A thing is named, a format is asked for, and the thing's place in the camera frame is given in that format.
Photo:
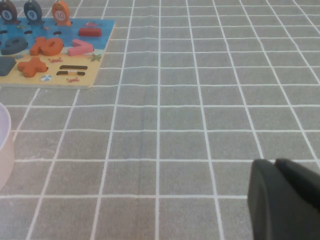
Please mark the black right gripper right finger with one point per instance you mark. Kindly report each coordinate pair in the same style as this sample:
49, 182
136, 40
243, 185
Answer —
300, 180

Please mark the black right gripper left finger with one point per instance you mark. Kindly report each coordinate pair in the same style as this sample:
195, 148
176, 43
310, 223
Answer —
275, 207

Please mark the colourful wooden number puzzle board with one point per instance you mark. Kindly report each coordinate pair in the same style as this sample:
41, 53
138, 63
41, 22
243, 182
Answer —
32, 82

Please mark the pink plastic bowl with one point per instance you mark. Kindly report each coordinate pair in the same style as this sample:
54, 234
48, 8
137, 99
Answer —
5, 155

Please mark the orange fish piece number 10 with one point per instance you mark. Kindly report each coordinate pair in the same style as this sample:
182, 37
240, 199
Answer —
60, 13

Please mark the slate wooden square piece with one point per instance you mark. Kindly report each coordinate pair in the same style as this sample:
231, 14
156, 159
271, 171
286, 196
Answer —
6, 65

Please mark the slate fish piece number 9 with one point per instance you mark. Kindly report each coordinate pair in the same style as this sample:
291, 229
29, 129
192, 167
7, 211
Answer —
33, 12

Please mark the grey white-checked tablecloth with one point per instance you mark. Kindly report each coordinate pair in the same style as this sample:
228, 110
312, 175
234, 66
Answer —
175, 112

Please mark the pink wooden greater-than sign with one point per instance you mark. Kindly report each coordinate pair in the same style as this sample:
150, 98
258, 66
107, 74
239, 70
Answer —
77, 51

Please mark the red wooden minus sign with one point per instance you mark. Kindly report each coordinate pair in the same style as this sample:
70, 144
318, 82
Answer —
90, 32

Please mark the orange wooden plus sign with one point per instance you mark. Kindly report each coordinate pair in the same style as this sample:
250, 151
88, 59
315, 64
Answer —
31, 67

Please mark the orange wooden numeral 10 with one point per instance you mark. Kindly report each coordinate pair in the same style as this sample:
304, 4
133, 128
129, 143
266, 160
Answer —
40, 47

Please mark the slate wooden numeral 9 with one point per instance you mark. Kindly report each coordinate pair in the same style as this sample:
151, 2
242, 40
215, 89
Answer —
15, 46

